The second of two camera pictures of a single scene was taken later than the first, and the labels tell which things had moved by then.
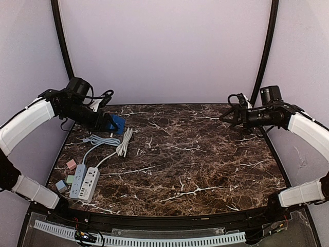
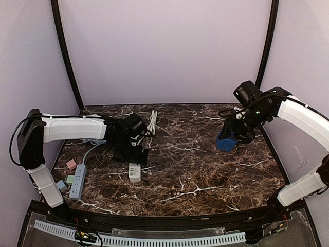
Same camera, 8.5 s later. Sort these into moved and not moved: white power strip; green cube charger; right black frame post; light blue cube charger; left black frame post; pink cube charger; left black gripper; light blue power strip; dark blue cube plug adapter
Moved: white power strip; left black gripper; dark blue cube plug adapter
Not moved: green cube charger; left black frame post; light blue power strip; pink cube charger; light blue cube charger; right black frame post
